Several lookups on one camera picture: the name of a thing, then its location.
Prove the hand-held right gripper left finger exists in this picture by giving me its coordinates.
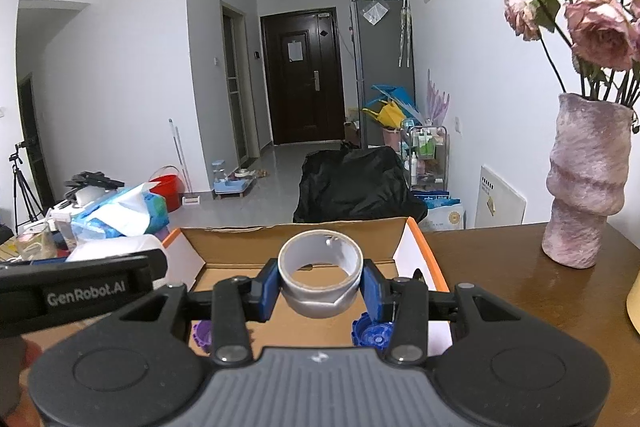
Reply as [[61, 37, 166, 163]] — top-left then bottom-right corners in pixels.
[[117, 258, 281, 364]]

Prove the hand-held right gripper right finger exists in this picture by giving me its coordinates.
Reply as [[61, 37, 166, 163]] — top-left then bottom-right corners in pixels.
[[361, 259, 523, 365]]

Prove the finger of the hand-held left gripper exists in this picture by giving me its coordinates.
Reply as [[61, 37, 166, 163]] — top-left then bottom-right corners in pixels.
[[0, 252, 169, 296]]

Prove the blue plastic lid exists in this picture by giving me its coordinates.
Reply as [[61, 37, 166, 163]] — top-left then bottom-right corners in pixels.
[[351, 313, 396, 350]]

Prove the red cardboard box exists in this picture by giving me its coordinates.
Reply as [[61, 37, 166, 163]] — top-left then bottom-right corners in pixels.
[[162, 217, 455, 350]]

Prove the grey ring cap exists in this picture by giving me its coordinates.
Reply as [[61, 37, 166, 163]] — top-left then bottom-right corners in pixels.
[[276, 230, 364, 319]]

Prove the purple plastic lid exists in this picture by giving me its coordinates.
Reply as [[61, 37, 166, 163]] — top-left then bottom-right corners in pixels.
[[191, 319, 213, 355]]

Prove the person's left hand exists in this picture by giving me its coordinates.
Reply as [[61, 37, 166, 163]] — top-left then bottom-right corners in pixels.
[[0, 337, 43, 427]]

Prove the purple and white tissue pack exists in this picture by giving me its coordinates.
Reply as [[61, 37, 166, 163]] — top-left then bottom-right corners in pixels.
[[65, 234, 168, 263]]

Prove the blue tissue pack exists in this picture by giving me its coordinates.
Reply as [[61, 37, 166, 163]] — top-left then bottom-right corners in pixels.
[[70, 182, 170, 240]]

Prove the clear food container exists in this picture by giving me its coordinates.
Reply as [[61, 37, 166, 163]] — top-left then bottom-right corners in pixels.
[[50, 207, 77, 248]]

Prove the clear glass cup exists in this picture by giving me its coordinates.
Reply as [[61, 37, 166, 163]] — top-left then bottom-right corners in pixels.
[[15, 221, 58, 262]]

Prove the white round device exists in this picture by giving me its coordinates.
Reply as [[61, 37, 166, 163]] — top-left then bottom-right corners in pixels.
[[75, 187, 103, 208]]

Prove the black folding stand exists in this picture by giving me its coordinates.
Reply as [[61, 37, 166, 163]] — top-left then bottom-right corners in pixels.
[[64, 171, 125, 192]]

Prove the red bucket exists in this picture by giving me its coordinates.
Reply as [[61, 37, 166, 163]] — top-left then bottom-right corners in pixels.
[[148, 166, 182, 212]]

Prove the black cloth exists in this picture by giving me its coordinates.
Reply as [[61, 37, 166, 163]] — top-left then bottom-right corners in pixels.
[[292, 146, 428, 224]]

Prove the blue and white bag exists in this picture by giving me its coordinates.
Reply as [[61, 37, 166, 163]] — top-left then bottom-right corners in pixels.
[[417, 191, 466, 232]]

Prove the black tripod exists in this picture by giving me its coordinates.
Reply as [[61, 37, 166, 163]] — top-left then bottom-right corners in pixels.
[[7, 139, 46, 235]]

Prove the blue pet feeder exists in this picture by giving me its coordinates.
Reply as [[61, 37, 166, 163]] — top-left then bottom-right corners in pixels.
[[212, 161, 256, 198]]

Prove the white mop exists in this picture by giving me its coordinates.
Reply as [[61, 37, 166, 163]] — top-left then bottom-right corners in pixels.
[[168, 118, 201, 208]]

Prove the dark room door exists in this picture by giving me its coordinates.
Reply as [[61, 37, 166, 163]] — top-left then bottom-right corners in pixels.
[[17, 73, 55, 208]]

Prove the storage cart with bottles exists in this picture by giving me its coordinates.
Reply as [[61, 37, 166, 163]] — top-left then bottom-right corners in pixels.
[[402, 124, 449, 192]]

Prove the white flat panel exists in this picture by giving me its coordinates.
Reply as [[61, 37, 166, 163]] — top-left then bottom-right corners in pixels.
[[474, 165, 527, 229]]

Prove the dark front door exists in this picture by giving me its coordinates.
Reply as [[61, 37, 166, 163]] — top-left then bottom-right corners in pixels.
[[260, 8, 346, 146]]

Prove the glass side door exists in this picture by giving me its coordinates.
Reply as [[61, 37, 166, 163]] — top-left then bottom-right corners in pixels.
[[220, 1, 251, 162]]

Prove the grey refrigerator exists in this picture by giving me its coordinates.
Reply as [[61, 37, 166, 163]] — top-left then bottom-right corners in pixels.
[[350, 0, 417, 148]]

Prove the pink ceramic vase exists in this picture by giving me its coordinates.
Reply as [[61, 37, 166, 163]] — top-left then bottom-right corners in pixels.
[[541, 92, 635, 269]]

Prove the white hanging umbrella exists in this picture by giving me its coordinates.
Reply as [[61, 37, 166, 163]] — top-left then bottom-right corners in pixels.
[[397, 0, 413, 68]]

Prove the yellow thermos jug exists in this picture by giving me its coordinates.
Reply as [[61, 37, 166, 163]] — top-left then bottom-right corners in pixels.
[[626, 269, 640, 335]]

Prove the clear plastic bag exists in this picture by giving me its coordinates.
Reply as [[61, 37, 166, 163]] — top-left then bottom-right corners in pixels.
[[362, 0, 390, 26]]

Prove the bunch of dried pink roses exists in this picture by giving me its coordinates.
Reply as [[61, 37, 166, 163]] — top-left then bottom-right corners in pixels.
[[396, 0, 640, 108]]

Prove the purple wall decoration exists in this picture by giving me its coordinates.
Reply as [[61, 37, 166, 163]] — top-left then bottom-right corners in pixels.
[[425, 69, 451, 128]]

